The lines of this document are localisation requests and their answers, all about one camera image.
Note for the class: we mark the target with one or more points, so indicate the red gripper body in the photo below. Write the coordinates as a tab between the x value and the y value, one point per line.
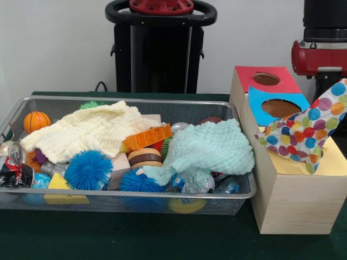
317	58

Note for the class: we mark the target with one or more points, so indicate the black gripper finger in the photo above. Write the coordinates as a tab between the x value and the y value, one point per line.
322	85

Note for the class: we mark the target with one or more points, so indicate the polka-dot cloth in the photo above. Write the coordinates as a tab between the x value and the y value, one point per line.
306	135

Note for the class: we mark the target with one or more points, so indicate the wooden three-hole box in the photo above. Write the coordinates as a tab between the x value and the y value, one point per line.
295	203

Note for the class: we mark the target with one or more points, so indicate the shallow mesh bin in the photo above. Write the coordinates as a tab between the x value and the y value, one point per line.
189	113

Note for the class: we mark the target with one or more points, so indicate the mint green waffle cloth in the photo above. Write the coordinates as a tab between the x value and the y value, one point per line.
211	146

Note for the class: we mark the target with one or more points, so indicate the orange plastic toy block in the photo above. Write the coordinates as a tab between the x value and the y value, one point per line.
149	136

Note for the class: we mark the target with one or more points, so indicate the toy burger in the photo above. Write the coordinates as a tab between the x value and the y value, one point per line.
145	158

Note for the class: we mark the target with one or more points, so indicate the dark green table cloth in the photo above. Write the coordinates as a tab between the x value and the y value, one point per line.
162	238

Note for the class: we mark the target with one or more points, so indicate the green spiky ball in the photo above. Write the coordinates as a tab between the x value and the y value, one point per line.
89	104

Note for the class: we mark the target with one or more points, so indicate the cream waffle cloth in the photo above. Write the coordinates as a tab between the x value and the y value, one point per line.
81	127

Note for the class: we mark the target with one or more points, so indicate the blue spiky ball with eyes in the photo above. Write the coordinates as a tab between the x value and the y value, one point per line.
88	170

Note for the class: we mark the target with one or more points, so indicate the yellow foam wedge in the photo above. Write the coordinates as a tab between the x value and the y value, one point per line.
58	182

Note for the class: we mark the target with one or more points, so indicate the orange toy basketball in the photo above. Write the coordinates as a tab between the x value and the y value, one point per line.
36	122

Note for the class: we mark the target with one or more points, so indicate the crushed soda can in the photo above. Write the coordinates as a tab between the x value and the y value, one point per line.
13	168

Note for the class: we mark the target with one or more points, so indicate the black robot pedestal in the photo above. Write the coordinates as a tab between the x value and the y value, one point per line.
160	54

